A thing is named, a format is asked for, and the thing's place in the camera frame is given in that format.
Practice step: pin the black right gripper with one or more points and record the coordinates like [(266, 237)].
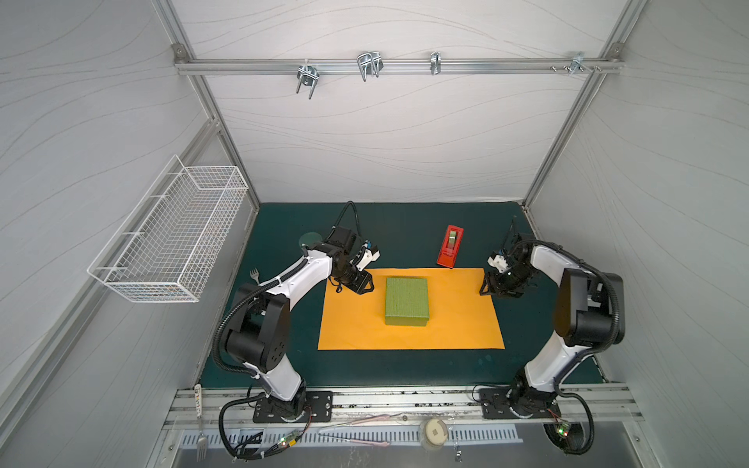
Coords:
[(503, 281)]

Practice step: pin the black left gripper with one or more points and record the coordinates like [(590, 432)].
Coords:
[(354, 276)]

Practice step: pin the green gift box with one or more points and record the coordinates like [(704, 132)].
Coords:
[(406, 302)]

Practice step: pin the orange wrapping paper sheet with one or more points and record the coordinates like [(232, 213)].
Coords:
[(460, 318)]

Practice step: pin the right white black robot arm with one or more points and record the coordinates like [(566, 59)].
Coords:
[(588, 316)]

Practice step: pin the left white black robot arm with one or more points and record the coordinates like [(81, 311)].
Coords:
[(253, 337)]

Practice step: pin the red tape dispenser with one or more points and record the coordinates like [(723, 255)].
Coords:
[(450, 247)]

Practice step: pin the white slotted vent strip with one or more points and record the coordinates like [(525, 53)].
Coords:
[(459, 436)]

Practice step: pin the left metal u-bolt clamp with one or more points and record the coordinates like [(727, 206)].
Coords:
[(308, 77)]

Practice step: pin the metal u-bolt clamp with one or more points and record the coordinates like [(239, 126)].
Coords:
[(308, 77), (369, 64)]

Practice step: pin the middle metal u-bolt clamp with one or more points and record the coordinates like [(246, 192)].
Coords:
[(369, 64)]

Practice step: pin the fork hanging at front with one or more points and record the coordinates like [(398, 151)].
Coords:
[(202, 443)]

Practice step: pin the right metal bolt clamp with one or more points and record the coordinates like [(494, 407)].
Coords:
[(577, 65)]

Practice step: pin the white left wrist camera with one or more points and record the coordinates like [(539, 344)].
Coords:
[(366, 257)]

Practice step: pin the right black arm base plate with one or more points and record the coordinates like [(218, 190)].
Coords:
[(503, 403)]

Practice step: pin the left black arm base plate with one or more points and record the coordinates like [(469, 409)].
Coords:
[(316, 406)]

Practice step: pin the white wire basket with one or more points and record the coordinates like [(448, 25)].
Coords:
[(167, 247)]

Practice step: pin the small metal bracket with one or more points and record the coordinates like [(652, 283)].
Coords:
[(435, 63)]

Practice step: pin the aluminium crossbar rail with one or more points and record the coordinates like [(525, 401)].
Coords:
[(391, 66)]

